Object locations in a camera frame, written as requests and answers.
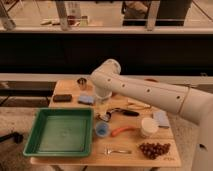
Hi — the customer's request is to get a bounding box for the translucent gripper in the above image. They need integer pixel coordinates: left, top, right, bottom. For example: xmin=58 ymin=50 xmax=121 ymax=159
xmin=95 ymin=97 xmax=109 ymax=116

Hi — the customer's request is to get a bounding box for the black eraser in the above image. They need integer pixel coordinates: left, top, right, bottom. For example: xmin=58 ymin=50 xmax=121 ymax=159
xmin=53 ymin=94 xmax=72 ymax=102

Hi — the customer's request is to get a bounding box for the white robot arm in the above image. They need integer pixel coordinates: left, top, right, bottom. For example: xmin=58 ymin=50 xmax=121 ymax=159
xmin=90 ymin=59 xmax=213 ymax=171

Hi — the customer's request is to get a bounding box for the green plastic tray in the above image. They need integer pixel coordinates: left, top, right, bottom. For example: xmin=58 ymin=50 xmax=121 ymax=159
xmin=23 ymin=108 xmax=93 ymax=157

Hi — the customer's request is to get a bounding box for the blue sponge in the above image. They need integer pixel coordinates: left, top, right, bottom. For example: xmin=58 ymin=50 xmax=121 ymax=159
xmin=78 ymin=94 xmax=95 ymax=105

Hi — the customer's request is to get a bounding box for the blue plastic cup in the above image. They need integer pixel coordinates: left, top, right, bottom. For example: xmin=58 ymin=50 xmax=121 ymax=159
xmin=95 ymin=121 xmax=109 ymax=138

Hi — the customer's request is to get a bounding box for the orange carrot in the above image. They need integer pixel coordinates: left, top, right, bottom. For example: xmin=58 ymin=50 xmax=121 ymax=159
xmin=111 ymin=126 xmax=136 ymax=137

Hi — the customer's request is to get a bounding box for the small metal cup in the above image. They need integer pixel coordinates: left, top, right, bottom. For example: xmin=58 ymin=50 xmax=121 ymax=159
xmin=77 ymin=77 xmax=87 ymax=90

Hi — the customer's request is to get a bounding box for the silver fork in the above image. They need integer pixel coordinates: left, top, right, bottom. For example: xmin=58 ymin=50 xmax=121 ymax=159
xmin=104 ymin=148 xmax=132 ymax=155

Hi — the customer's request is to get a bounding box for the white lidded jar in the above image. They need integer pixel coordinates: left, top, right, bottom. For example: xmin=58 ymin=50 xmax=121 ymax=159
xmin=141 ymin=117 xmax=159 ymax=137

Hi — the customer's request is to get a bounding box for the light blue cloth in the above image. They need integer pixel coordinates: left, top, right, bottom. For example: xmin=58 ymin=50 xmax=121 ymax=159
xmin=153 ymin=110 xmax=170 ymax=128

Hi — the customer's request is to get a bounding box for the bunch of dark grapes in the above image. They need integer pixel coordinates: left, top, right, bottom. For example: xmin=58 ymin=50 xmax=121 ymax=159
xmin=139 ymin=143 xmax=170 ymax=160

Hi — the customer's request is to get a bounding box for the black object on floor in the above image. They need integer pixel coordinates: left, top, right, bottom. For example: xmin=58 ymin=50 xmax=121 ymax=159
xmin=0 ymin=132 xmax=23 ymax=144

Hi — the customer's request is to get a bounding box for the black handled peeler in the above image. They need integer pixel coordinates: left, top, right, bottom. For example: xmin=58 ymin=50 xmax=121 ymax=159
xmin=108 ymin=108 xmax=139 ymax=117

